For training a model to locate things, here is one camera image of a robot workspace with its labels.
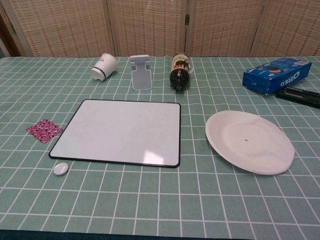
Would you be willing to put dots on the white round magnet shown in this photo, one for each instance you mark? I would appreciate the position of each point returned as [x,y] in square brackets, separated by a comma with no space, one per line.
[61,168]

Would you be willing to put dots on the pink patterned paper square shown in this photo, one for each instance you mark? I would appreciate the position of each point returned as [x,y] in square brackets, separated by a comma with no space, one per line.
[44,131]

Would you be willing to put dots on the white board with black rim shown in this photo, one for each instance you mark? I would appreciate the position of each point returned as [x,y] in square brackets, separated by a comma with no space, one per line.
[120,130]

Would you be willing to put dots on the grey phone stand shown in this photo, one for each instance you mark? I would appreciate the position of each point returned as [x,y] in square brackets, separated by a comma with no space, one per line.
[142,78]

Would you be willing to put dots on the dark labelled drink bottle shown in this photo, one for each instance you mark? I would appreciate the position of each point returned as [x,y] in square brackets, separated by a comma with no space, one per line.
[178,75]

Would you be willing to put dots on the white blue-striped paper cup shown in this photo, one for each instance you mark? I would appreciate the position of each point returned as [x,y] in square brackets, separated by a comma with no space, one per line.
[105,66]

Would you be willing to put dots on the green grid tablecloth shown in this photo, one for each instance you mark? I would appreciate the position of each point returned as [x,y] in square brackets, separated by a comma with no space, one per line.
[160,200]

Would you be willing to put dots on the white paper plate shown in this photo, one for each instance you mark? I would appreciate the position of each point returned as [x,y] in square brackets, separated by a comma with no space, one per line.
[250,142]

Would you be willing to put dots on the bamboo folding screen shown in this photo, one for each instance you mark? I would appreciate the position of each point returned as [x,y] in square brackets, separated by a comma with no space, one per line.
[150,25]

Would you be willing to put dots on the blue Oreo cookie box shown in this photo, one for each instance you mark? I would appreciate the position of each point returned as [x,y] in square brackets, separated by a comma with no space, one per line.
[272,75]

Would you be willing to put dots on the black folding laptop stand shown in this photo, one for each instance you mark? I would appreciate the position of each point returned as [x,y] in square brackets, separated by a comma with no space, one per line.
[300,96]

